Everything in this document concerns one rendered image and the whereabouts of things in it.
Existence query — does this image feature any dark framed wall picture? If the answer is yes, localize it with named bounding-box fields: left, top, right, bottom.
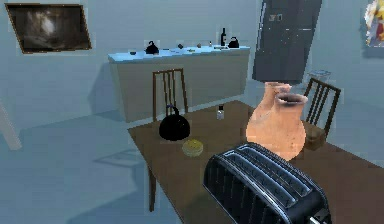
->
left=4, top=2, right=93, bottom=55

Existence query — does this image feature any colourful wall picture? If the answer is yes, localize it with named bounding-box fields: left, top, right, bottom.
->
left=363, top=0, right=384, bottom=48

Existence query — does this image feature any brown wooden slatted chair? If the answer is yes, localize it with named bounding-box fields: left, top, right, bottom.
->
left=301, top=77, right=342, bottom=152
left=152, top=68, right=189, bottom=123

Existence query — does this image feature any black toaster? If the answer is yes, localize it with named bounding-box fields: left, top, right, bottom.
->
left=202, top=142, right=333, bottom=224

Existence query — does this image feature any clear glass bin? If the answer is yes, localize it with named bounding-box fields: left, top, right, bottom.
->
left=307, top=69, right=332, bottom=86

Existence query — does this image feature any fridge door handle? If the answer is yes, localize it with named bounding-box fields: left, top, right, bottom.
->
left=257, top=1, right=268, bottom=42

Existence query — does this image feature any black kettle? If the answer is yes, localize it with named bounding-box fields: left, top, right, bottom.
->
left=158, top=104, right=191, bottom=142
left=227, top=36, right=241, bottom=49
left=144, top=40, right=160, bottom=56

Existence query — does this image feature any brown wooden dining table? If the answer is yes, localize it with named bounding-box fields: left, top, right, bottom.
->
left=127, top=99, right=384, bottom=224

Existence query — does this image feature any terracotta clay vase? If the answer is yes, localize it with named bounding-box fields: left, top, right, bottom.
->
left=250, top=81, right=292, bottom=122
left=245, top=92, right=309, bottom=162

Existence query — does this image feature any grey counter with blue top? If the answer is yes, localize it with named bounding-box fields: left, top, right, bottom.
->
left=107, top=44, right=251, bottom=124

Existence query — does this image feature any dark grey fridge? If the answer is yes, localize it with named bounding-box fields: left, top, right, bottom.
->
left=251, top=0, right=324, bottom=86

